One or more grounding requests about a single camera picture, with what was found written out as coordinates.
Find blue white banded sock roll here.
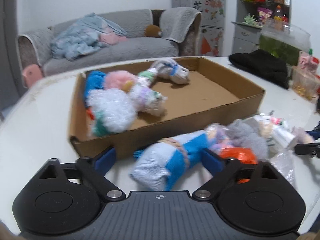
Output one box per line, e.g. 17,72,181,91
129,130,209,191

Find orange plastic bundle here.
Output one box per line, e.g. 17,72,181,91
86,108,95,120

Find white shiny plastic pompom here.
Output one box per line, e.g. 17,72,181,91
86,88,137,137

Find pastel white fluffy sock roll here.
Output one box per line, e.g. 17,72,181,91
128,84,167,116

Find pink fluffy pompom ball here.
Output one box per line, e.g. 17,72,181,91
104,70,137,93

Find teal white small sock roll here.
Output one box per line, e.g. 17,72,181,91
137,68,158,87

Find beige blue knit sock pair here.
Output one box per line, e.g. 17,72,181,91
149,58,190,85

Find clear plastic bag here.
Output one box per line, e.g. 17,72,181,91
269,150,296,188

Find white folded socks pile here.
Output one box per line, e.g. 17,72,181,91
245,114,315,152

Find pastel purple yarn bundle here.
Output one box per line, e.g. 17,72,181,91
204,123,234,154

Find orange plastic bag ball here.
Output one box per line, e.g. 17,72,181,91
218,146,258,184

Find grey sock bundle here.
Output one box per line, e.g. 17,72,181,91
226,119,268,159

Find clear box with yellow beads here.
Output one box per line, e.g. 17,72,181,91
291,66,319,101

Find brown cardboard tray box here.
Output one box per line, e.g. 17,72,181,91
69,57,265,159

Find black knit hat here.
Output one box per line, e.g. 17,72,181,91
228,49,289,89

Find glass fish tank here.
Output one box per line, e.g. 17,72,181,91
259,19,311,66

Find pink plastic child chair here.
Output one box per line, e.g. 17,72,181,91
22,64,43,88

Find grey door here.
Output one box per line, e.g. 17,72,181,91
1,0,26,109

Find pink garment on sofa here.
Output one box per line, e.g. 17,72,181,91
99,28,127,46

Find light blue crumpled blanket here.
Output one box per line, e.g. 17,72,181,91
50,13,127,61

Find purple snack bag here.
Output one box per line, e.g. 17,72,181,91
257,7,273,26

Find green artificial plant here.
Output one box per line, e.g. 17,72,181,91
242,14,259,26

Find grey quilted sofa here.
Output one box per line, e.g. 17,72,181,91
17,7,201,76

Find brown plush toy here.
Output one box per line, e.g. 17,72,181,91
144,25,162,38

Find grey cabinet with shelves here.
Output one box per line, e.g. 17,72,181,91
232,0,291,53

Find floral decorated refrigerator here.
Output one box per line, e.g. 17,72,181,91
171,0,227,57

